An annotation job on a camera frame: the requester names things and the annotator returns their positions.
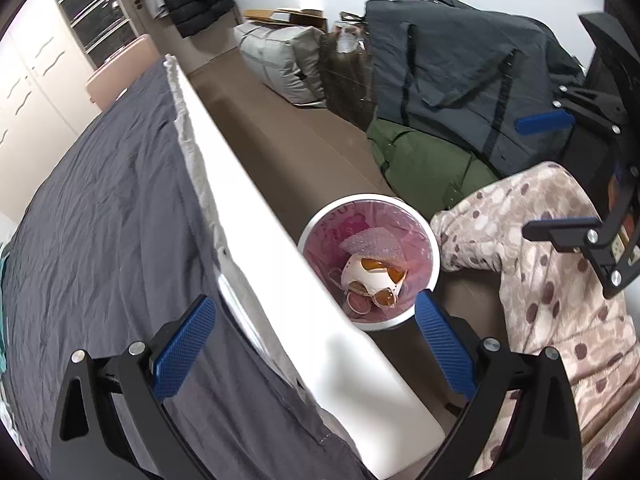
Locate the white round waste bin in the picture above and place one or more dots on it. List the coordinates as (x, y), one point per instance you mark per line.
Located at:
(435, 260)

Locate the bubble wrap sheet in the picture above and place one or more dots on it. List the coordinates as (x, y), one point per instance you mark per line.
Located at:
(375, 245)

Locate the cream wardrobe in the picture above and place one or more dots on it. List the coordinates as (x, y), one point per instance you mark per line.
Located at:
(30, 100)

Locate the pink bin liner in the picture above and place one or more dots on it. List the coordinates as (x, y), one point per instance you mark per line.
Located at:
(330, 232)

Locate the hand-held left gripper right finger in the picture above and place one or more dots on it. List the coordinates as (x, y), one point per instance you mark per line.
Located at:
(442, 340)

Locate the dark blue storage bag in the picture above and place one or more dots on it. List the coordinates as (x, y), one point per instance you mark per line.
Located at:
(450, 70)

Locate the white shelf with dark drawers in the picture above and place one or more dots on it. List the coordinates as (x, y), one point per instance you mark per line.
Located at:
(92, 10)

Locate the flat cardboard box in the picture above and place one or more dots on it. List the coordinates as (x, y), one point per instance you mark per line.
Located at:
(285, 16)

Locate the gold and white paper box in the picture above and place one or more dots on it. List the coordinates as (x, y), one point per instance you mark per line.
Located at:
(367, 275)

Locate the pink suitcase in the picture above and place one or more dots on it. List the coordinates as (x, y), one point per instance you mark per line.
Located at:
(120, 72)

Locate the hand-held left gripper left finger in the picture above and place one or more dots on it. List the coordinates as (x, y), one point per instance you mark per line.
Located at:
(185, 345)

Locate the green bag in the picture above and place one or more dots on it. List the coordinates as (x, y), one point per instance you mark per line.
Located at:
(425, 165)

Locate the brown transparent bag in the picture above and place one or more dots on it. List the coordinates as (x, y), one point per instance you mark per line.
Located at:
(345, 80)

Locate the dark grey blanket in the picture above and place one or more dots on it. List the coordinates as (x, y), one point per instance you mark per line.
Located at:
(110, 220)

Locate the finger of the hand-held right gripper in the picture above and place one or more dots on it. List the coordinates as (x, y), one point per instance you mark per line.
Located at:
(545, 122)
(560, 230)

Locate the grey storage bag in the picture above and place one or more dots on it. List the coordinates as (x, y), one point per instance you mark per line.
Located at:
(285, 62)

